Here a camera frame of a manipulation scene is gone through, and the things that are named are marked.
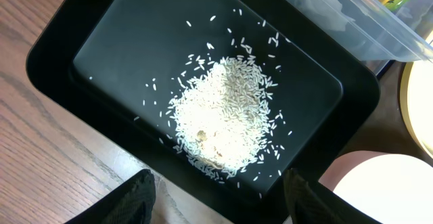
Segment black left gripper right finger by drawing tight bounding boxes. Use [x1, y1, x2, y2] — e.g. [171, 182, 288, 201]
[283, 169, 378, 224]

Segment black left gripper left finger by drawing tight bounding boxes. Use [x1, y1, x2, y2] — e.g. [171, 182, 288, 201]
[66, 169, 156, 224]

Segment white bowl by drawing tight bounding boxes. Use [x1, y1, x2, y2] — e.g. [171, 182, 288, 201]
[319, 151, 432, 223]

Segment rice pile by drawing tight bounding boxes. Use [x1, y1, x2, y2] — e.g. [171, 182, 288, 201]
[87, 7, 294, 189]

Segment brown serving tray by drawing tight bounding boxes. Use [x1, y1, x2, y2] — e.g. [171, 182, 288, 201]
[340, 62, 432, 165]

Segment black plastic tray bin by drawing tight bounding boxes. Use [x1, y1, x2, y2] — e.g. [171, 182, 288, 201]
[26, 0, 380, 223]

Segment yellow plate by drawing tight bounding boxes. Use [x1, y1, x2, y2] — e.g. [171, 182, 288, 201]
[399, 60, 432, 156]

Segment clear plastic bin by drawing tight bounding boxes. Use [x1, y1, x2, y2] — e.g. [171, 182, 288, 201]
[286, 0, 432, 62]

